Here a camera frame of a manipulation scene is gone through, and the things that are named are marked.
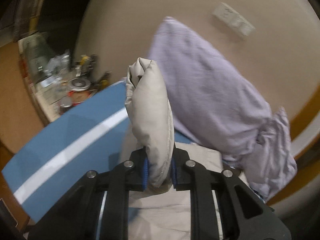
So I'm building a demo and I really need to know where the beige puffer jacket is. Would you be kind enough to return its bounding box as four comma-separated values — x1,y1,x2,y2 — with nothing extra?
119,56,251,240

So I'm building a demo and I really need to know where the white wall switch panel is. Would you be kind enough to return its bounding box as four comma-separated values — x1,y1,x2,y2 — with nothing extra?
213,2,255,38

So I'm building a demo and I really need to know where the cluttered bedside table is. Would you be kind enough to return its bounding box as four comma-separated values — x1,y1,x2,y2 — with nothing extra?
18,33,111,126

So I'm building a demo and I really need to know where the lilac pillow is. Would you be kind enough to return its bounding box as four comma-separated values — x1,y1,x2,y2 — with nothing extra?
149,17,297,200

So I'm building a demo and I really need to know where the round metal tin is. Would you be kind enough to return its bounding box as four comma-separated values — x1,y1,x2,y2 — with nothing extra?
68,77,91,92

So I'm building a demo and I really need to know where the blue white striped bedsheet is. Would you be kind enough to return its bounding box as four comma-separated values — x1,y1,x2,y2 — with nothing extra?
1,81,198,223

